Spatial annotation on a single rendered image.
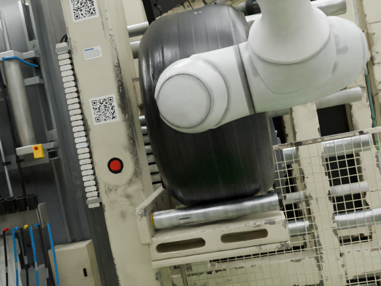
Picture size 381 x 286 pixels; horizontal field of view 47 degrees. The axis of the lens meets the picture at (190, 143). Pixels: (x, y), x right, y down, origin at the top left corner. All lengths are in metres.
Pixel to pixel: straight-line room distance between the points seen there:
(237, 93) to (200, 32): 0.50
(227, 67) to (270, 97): 0.07
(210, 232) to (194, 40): 0.48
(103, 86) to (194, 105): 0.72
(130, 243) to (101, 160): 0.25
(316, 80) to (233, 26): 0.52
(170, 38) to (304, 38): 0.57
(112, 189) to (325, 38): 0.84
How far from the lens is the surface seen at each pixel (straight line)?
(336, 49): 0.59
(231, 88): 0.58
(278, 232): 1.12
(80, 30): 1.28
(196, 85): 0.54
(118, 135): 1.23
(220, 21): 1.09
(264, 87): 0.59
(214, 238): 1.13
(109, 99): 1.24
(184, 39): 1.06
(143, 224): 1.13
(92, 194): 1.29
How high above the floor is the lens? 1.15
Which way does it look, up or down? 3 degrees down
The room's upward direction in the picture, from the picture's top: 11 degrees counter-clockwise
